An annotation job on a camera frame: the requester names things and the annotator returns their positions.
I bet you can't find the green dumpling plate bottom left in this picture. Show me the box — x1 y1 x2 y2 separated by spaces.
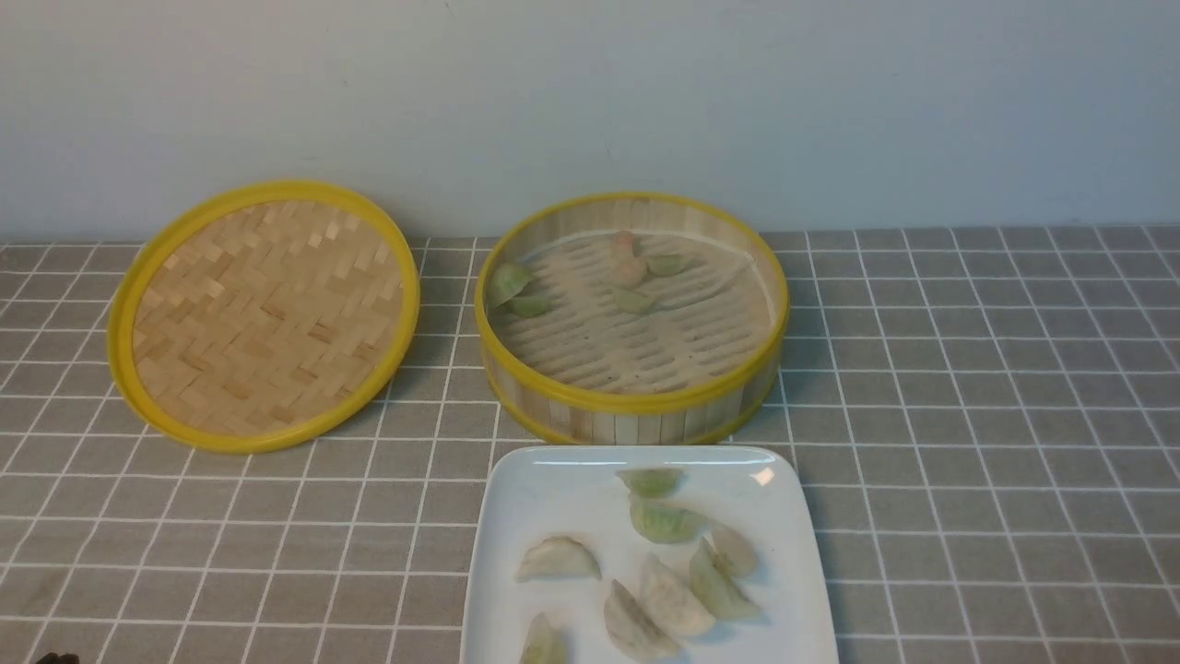
519 612 569 664

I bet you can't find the green dumpling steamer edge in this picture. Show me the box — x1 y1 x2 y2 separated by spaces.
486 262 535 308

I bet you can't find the green dumpling plate top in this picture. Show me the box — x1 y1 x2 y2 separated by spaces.
616 467 684 500

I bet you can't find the pink shrimp dumpling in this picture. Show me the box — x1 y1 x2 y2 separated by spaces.
610 230 648 290

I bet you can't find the white dumpling plate bottom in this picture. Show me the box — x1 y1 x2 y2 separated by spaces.
603 579 682 663

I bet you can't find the green dumpling plate lower right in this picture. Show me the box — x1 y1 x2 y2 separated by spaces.
688 538 761 622

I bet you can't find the bamboo steamer basket yellow rim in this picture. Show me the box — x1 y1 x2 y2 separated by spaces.
476 192 791 445

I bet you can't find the white square plate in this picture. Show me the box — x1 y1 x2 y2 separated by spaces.
460 445 839 663

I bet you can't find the green dumpling beside pink one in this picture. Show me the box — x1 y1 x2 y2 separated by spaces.
644 254 690 278

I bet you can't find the bamboo steamer lid yellow rim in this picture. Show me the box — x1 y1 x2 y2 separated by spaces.
107 180 421 455

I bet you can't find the white dumpling plate centre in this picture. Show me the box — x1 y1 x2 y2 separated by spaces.
638 553 717 638

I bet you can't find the pale dumpling plate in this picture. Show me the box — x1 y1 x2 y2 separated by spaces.
514 537 602 583
709 520 760 577

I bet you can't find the grey checked tablecloth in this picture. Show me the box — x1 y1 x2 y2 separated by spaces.
1 226 1179 663

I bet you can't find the pale dumpling plate left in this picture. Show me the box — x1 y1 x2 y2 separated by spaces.
514 537 602 583

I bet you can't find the green dumpling plate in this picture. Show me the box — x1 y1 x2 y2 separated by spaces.
628 494 707 545
616 467 684 500
519 612 569 664
688 538 761 622

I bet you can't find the white steamer liner paper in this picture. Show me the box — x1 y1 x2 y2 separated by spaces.
489 231 784 395

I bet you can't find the green dumpling plate upper middle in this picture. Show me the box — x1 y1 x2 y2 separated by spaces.
628 494 707 545

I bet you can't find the white dumpling plate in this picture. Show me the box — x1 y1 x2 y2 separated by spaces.
603 579 682 663
638 553 717 638

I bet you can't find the pale dumpling plate right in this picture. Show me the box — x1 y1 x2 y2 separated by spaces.
709 520 760 577

